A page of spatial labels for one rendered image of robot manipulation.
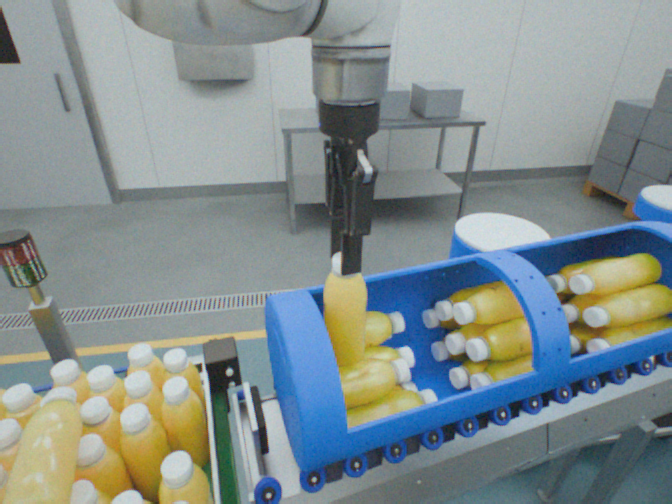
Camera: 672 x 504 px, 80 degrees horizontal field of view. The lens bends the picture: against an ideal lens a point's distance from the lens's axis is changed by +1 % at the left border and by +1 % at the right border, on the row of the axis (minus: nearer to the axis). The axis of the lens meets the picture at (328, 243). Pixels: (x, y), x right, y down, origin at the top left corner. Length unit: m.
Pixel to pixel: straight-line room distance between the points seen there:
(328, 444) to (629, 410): 0.75
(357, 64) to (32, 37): 3.88
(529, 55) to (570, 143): 1.13
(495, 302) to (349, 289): 0.31
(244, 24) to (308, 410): 0.46
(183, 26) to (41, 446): 0.53
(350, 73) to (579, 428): 0.88
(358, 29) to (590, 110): 4.80
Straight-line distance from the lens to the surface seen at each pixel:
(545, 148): 5.03
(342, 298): 0.59
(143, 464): 0.77
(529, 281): 0.78
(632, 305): 1.00
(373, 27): 0.46
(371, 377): 0.67
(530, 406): 0.93
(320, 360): 0.58
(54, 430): 0.68
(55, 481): 0.64
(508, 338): 0.80
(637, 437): 1.53
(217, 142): 4.06
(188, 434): 0.79
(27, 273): 0.98
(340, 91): 0.46
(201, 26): 0.36
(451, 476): 0.91
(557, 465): 1.84
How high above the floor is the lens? 1.63
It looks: 30 degrees down
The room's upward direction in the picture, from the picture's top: straight up
